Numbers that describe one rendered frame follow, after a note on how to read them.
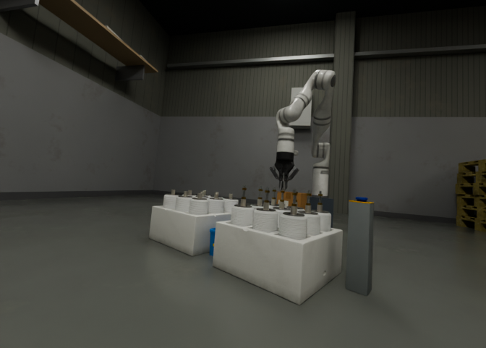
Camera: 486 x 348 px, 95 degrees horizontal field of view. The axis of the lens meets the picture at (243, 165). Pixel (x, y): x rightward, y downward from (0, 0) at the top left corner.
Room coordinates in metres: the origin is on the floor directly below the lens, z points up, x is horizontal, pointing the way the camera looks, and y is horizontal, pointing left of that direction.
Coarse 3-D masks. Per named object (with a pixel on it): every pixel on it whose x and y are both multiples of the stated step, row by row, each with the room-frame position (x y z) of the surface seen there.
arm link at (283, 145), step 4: (280, 140) 0.94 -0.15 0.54; (284, 140) 0.93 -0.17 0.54; (288, 140) 0.93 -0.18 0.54; (280, 144) 0.94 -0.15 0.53; (284, 144) 0.93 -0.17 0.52; (288, 144) 0.93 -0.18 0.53; (292, 144) 0.94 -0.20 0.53; (280, 148) 0.94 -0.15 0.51; (284, 148) 0.93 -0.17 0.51; (288, 148) 0.93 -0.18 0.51; (292, 148) 0.94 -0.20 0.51; (276, 152) 0.97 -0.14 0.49; (292, 152) 0.94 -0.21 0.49; (296, 152) 0.99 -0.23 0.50
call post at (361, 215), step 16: (352, 208) 0.82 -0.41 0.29; (368, 208) 0.78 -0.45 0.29; (352, 224) 0.82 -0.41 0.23; (368, 224) 0.78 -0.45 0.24; (352, 240) 0.81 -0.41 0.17; (368, 240) 0.78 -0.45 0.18; (352, 256) 0.81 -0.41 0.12; (368, 256) 0.78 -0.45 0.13; (352, 272) 0.81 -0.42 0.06; (368, 272) 0.79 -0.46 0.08; (352, 288) 0.81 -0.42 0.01; (368, 288) 0.79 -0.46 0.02
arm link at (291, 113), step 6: (294, 102) 0.94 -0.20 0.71; (300, 102) 0.95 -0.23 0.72; (288, 108) 0.92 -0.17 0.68; (294, 108) 0.92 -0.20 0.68; (300, 108) 0.95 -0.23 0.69; (282, 114) 0.94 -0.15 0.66; (288, 114) 0.92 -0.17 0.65; (294, 114) 0.91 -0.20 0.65; (300, 114) 0.95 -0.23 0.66; (282, 120) 0.96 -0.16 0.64; (288, 120) 0.94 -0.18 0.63; (294, 120) 0.93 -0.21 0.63
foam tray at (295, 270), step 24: (216, 240) 0.93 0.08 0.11; (240, 240) 0.85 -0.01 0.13; (264, 240) 0.78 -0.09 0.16; (288, 240) 0.72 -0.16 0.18; (312, 240) 0.74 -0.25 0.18; (336, 240) 0.92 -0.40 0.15; (216, 264) 0.93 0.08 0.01; (240, 264) 0.84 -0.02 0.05; (264, 264) 0.78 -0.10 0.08; (288, 264) 0.72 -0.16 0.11; (312, 264) 0.75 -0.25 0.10; (336, 264) 0.93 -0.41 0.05; (264, 288) 0.77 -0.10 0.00; (288, 288) 0.71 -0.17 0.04; (312, 288) 0.76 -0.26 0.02
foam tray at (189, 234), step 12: (156, 216) 1.25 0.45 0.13; (168, 216) 1.18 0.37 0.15; (180, 216) 1.11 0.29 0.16; (192, 216) 1.05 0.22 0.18; (204, 216) 1.08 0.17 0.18; (216, 216) 1.14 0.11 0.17; (228, 216) 1.21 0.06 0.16; (156, 228) 1.24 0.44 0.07; (168, 228) 1.17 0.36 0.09; (180, 228) 1.11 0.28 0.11; (192, 228) 1.05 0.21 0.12; (204, 228) 1.08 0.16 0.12; (156, 240) 1.23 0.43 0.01; (168, 240) 1.17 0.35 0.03; (180, 240) 1.10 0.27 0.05; (192, 240) 1.04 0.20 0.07; (204, 240) 1.09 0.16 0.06; (192, 252) 1.04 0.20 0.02; (204, 252) 1.09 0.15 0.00
